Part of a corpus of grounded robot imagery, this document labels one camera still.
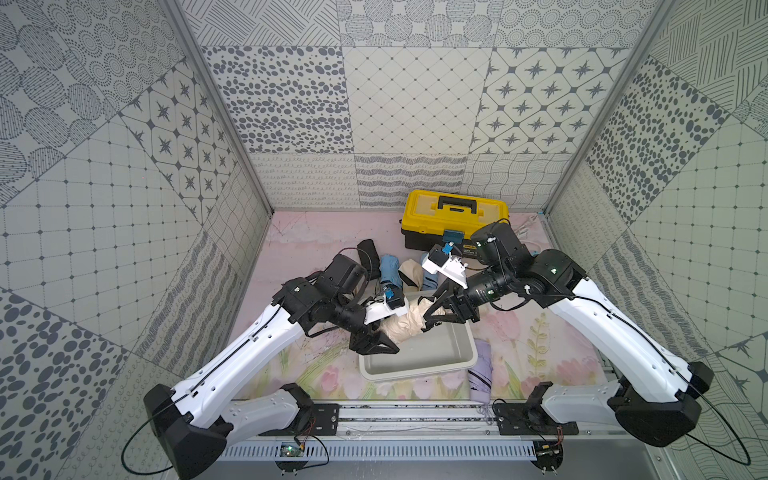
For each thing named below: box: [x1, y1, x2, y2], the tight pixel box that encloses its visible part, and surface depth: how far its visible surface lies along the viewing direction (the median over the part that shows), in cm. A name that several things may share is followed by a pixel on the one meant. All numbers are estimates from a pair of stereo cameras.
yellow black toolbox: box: [401, 189, 509, 257], surface depth 100 cm
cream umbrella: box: [379, 297, 446, 343], surface depth 59 cm
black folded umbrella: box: [357, 239, 381, 280], surface depth 109 cm
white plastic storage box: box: [359, 322, 479, 382], surface depth 75 cm
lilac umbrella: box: [468, 338, 493, 403], surface depth 79 cm
